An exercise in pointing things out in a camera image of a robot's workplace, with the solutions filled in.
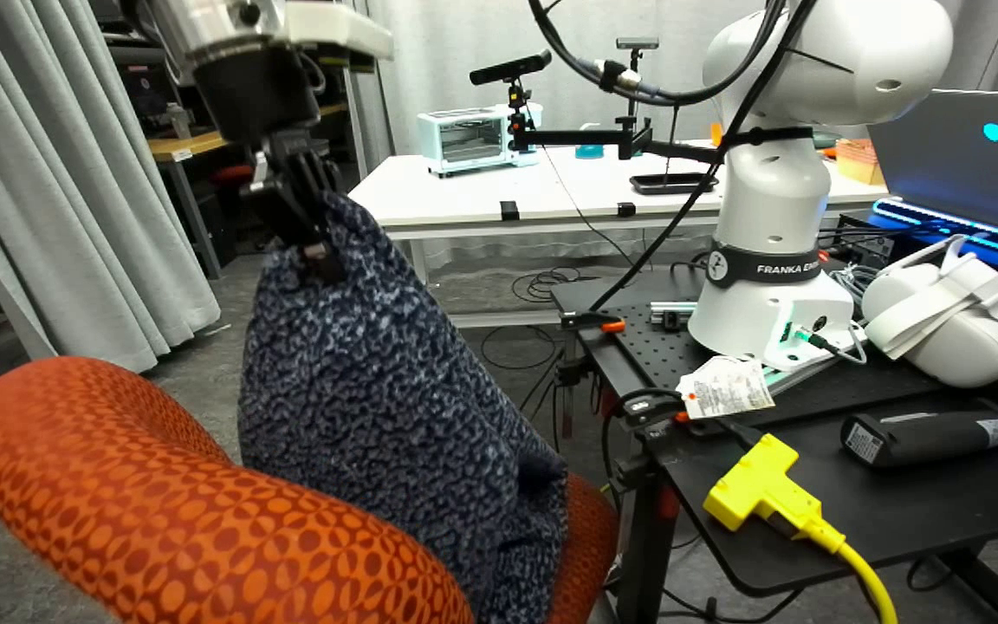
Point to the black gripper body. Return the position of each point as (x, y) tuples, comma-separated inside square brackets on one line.
[(259, 100)]

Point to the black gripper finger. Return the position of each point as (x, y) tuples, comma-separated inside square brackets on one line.
[(289, 220), (328, 227)]

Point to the blue speckled fleece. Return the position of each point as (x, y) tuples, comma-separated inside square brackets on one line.
[(381, 405)]

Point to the orange patterned armchair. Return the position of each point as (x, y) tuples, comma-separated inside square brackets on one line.
[(119, 488)]

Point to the wooden desk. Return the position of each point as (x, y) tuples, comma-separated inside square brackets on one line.
[(193, 147)]

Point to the teal clear box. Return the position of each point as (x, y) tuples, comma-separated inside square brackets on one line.
[(467, 140)]

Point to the white table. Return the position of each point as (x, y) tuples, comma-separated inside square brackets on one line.
[(521, 192)]

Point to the grey curtain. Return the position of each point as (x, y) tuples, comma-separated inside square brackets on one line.
[(50, 175)]

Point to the grey topped stand pole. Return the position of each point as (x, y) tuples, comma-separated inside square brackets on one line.
[(637, 71)]

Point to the flat black device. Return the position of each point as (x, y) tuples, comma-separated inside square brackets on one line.
[(674, 181)]

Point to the white paper tag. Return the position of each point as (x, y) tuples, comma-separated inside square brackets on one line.
[(726, 387)]

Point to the white power strip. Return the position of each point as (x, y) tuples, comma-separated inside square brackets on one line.
[(805, 353)]

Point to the orange box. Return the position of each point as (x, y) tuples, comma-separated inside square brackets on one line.
[(858, 161)]

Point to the small black electronics box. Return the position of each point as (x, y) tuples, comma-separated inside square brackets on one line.
[(868, 242)]

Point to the white VR headset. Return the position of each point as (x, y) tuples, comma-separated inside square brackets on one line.
[(950, 330)]

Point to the black handheld device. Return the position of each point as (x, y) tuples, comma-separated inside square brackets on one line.
[(925, 437)]

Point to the grey laptop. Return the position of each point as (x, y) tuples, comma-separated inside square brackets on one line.
[(960, 161)]

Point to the black perforated robot table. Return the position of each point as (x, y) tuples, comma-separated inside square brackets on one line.
[(902, 509)]

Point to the black bar stereo camera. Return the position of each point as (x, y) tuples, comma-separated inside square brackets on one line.
[(512, 66)]

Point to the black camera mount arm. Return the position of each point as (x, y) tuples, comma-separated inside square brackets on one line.
[(580, 138)]

